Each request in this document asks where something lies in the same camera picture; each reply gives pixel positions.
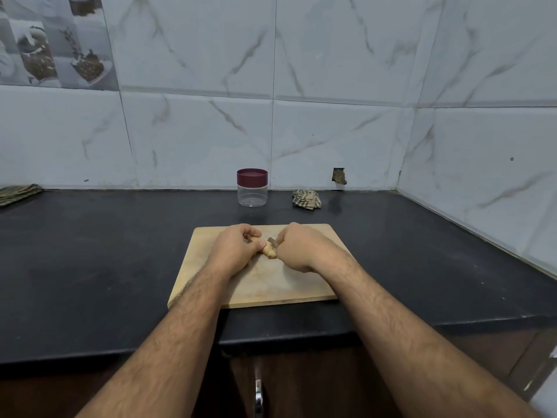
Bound person's left hand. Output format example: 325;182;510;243
206;224;266;280

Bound person's right hand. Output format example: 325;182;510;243
272;222;348;277

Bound wooden cutting board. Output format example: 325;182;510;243
167;224;353;310

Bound clear jar maroon lid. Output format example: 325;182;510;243
237;168;269;208

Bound person's right forearm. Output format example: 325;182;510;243
325;253;541;418

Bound person's left forearm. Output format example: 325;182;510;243
77;271;236;418

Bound black countertop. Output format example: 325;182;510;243
0;189;557;365

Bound crumpled patterned cloth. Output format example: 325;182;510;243
291;189;323;211

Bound brown wooden cabinet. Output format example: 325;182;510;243
0;319;557;418

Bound folded green cloth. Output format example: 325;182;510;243
0;183;44;207

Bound decorative picture tiles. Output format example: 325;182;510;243
0;0;120;92

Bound metal cabinet handle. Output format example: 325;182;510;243
253;379;266;418

